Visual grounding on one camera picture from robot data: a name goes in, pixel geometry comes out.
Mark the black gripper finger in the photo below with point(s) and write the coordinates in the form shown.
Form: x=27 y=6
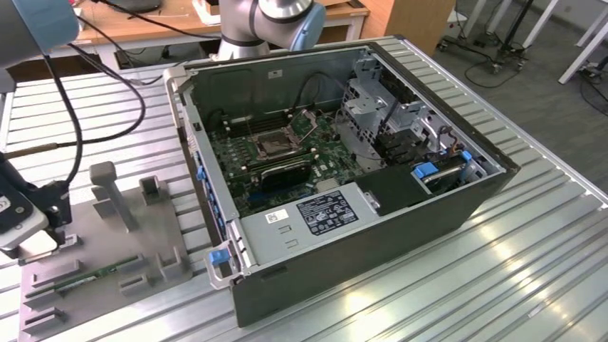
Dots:
x=59 y=231

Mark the square silver CPU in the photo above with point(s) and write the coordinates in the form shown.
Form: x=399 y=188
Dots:
x=38 y=246

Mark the black RAM slot bank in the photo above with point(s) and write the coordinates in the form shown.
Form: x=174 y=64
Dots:
x=266 y=166
x=252 y=124

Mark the CPU socket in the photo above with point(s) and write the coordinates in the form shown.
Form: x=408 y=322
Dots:
x=278 y=146

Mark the grey parts rack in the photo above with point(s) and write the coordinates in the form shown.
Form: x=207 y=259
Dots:
x=104 y=249

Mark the green RAM stick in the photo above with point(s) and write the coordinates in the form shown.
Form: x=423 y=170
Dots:
x=86 y=279

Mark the blue card retention clip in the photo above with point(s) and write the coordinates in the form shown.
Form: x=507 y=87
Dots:
x=199 y=172

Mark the blue case latch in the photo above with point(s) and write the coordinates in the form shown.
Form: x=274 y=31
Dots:
x=219 y=258

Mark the green motherboard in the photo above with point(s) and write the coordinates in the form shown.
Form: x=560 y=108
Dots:
x=232 y=156

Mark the silver power supply unit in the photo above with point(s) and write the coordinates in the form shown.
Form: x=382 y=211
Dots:
x=271 y=242

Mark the glossy black fan shroud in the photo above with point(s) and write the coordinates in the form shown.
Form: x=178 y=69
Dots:
x=284 y=176

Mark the small silver heatsink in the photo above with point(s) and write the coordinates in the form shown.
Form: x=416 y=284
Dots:
x=328 y=185

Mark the socket locking lever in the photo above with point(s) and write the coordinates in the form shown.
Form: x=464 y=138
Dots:
x=311 y=130

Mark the open black PC case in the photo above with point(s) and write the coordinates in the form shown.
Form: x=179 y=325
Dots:
x=356 y=267

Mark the black plastic inner cover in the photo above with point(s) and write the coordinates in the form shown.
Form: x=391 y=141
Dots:
x=394 y=192

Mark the silver drive cage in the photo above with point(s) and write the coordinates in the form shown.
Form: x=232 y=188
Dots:
x=366 y=107

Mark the hard disk in blue carrier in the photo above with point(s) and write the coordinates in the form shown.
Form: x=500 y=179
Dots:
x=424 y=170

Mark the wooden cabinet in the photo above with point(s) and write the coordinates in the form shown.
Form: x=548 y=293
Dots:
x=414 y=21

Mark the black wheeled stand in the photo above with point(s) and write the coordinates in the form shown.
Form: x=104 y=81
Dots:
x=508 y=53

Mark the white table with legs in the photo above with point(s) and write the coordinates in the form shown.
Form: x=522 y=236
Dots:
x=540 y=25

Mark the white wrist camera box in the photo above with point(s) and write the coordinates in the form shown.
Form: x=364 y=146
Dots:
x=19 y=228

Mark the white table leg frame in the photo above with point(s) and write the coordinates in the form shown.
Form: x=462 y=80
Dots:
x=583 y=53

